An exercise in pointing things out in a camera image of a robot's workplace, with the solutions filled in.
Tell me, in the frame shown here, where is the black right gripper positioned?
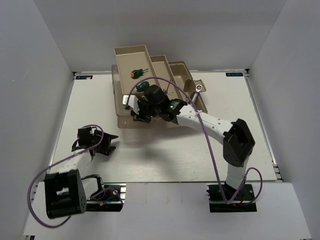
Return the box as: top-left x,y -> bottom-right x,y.
131,100 -> 161,124

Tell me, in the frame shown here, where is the stubby green handled screwdriver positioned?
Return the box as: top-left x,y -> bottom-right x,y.
135,81 -> 150,92

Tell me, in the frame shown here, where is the stubby green orange-capped screwdriver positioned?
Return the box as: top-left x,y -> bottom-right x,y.
130,68 -> 149,79

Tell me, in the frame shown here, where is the beige plastic toolbox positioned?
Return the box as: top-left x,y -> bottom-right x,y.
111,45 -> 207,129

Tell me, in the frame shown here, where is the large ratchet wrench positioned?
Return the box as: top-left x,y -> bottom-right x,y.
191,84 -> 203,104

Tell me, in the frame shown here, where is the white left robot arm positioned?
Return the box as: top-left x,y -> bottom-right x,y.
44,126 -> 118,219

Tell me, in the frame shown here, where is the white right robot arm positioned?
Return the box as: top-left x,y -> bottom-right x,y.
122,85 -> 256,200

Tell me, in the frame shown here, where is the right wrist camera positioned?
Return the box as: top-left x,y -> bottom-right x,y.
122,95 -> 139,114

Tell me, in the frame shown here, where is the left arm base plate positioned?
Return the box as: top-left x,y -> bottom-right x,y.
86,183 -> 127,212

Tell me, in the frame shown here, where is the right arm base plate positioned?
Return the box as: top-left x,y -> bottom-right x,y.
206,184 -> 257,213

